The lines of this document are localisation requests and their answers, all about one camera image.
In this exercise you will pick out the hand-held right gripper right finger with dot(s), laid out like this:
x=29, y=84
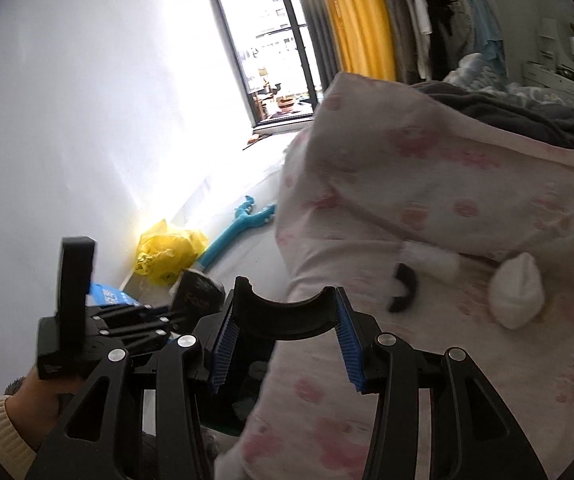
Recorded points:
x=349, y=355

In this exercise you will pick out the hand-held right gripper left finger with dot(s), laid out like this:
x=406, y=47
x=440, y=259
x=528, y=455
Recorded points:
x=222, y=355

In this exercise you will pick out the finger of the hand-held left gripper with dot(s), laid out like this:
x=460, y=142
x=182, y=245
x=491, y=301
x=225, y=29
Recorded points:
x=132, y=312
x=142, y=331

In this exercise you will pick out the black plastic bag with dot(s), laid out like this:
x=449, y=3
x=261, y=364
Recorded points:
x=199, y=292

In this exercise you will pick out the person's left hand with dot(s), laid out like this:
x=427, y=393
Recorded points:
x=37, y=402

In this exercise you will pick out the blue cardboard box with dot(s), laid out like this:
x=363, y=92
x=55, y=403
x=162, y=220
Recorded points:
x=112, y=296

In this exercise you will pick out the yellow plastic bag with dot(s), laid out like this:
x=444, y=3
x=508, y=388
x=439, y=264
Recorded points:
x=167, y=255

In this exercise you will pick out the grey textured cloth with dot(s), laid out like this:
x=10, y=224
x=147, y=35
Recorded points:
x=17, y=384

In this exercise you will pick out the black curved sock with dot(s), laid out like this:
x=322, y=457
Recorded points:
x=409, y=285

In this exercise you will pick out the teal plush toy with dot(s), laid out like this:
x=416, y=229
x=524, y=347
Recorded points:
x=227, y=240

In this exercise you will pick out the white rolled sock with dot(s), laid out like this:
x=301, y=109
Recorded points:
x=517, y=290

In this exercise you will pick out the pink printed blanket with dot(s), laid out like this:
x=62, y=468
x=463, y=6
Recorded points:
x=417, y=185

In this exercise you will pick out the dark grey fleece blanket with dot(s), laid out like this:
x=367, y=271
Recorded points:
x=517, y=115

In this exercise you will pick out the blue patterned quilt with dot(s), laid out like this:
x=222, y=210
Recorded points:
x=467, y=70

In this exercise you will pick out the black framed balcony door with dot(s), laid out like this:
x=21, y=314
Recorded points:
x=267, y=35

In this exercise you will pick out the grey curtain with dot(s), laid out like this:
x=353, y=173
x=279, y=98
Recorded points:
x=399, y=30
x=317, y=25

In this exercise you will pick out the white shirt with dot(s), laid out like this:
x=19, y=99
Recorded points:
x=421, y=30

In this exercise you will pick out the yellow curtain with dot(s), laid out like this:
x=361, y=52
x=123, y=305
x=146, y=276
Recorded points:
x=362, y=20

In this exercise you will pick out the white dresser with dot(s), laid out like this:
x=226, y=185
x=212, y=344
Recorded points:
x=542, y=76

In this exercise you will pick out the light blue garment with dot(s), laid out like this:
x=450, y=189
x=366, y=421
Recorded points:
x=487, y=35

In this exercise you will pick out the black garment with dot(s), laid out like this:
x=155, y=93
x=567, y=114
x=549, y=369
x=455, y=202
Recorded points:
x=442, y=5

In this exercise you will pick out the white shelf organizer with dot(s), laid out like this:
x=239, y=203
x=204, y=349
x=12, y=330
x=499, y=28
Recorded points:
x=547, y=37

